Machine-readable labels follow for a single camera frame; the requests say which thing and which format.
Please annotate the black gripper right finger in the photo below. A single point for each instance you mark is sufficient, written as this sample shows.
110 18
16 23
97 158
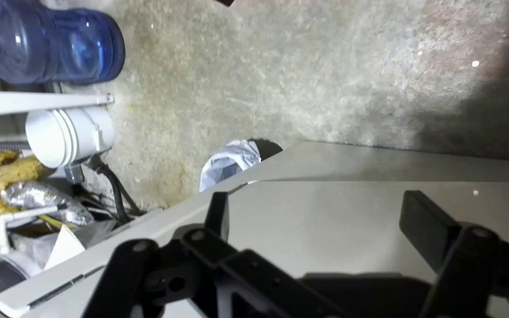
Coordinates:
472 265

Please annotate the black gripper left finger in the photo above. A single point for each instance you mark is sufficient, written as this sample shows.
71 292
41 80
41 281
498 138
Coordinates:
207 276

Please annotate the white table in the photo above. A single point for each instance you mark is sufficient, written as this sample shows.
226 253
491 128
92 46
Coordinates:
336 223

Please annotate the white crumpled laundry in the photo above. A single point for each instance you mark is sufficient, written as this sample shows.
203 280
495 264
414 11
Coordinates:
228 165

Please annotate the white plastic bucket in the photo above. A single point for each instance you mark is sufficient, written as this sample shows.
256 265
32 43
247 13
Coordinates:
69 136

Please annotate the yellow insulation foam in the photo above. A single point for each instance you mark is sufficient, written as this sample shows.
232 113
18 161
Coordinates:
0 170

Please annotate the blue water jug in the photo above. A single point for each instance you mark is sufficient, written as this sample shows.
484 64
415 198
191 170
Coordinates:
48 41

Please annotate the silver foil duct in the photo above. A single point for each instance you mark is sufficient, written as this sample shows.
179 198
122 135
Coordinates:
42 197

